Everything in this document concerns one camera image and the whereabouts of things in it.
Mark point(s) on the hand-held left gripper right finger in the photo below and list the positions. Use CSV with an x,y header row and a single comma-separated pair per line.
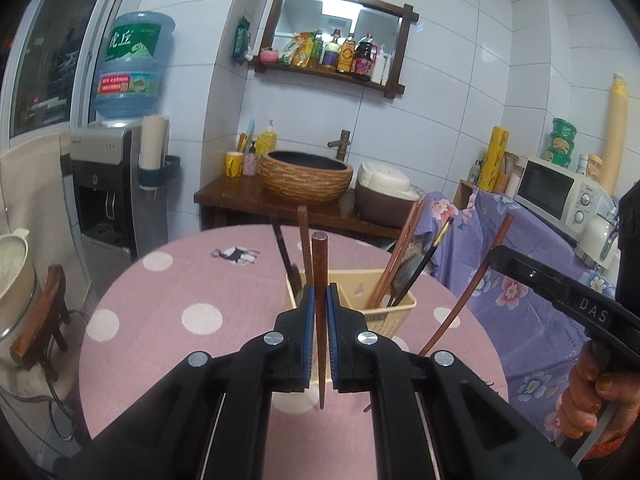
x,y
332,330

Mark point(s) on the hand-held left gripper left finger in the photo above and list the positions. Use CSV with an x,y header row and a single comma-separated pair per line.
x,y
309,330

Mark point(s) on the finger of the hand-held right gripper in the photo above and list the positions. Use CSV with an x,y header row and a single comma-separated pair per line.
x,y
555,295

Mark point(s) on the cream plastic utensil holder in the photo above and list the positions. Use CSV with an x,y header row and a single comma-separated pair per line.
x,y
385,317

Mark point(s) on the brown wooden chopstick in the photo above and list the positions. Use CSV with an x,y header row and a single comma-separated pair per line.
x,y
480,280
403,234
413,232
319,270

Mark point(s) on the person's right hand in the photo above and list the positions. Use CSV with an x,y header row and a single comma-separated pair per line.
x,y
582,400

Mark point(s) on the white electric kettle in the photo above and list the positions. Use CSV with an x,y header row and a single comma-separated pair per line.
x,y
597,240

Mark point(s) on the purple floral cloth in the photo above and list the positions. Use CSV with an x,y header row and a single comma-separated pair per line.
x,y
530,340

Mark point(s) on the dark grey utensil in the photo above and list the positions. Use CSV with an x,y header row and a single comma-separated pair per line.
x,y
410,275

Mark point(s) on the white microwave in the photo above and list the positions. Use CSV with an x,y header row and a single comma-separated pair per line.
x,y
550,190

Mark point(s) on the small jar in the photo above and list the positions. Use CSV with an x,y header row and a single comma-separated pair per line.
x,y
594,167

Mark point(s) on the black chopstick with gold tip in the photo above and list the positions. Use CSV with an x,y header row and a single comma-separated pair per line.
x,y
435,245

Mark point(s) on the green instant noodle cup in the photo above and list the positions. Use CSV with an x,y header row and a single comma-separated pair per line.
x,y
562,144
565,127
559,159

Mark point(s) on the tall cream roll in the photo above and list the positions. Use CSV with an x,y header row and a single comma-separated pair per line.
x,y
616,135

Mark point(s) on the brown and white rice cooker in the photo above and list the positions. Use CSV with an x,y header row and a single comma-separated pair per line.
x,y
385,195

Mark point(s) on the dark wooden counter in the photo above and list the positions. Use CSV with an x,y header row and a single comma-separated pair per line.
x,y
240,202

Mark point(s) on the yellow roll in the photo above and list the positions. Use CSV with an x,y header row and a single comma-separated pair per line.
x,y
492,160

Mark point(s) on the woven basket sink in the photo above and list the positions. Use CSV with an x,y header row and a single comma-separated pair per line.
x,y
305,180

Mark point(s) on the pink patterned cup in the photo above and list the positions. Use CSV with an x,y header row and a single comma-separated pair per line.
x,y
251,165

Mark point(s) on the yellow mug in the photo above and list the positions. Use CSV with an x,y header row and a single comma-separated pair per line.
x,y
234,165

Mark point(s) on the bronze faucet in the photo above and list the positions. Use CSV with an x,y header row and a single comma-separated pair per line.
x,y
342,142

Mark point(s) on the yellow soap bottle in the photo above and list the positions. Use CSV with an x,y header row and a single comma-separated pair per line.
x,y
266,142

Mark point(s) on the paper cup tube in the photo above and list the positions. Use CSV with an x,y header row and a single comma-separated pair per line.
x,y
152,145

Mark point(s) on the water dispenser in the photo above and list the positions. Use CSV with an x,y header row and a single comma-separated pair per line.
x,y
105,185

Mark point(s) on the wooden stool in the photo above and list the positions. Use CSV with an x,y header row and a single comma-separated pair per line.
x,y
45,320

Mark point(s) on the row of condiment bottles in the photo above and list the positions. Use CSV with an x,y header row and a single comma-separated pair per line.
x,y
345,55

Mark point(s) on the pink bowl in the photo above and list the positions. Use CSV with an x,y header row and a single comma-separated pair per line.
x,y
269,55

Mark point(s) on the green packet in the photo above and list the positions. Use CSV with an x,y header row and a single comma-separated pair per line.
x,y
241,40

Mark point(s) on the white pot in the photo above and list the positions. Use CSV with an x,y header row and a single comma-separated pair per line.
x,y
15,280

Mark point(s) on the wooden framed mirror shelf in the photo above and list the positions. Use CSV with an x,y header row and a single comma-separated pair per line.
x,y
340,20

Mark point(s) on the blue water bottle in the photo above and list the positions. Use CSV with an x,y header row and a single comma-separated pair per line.
x,y
132,70

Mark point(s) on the window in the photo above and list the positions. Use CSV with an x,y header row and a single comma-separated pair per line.
x,y
55,50

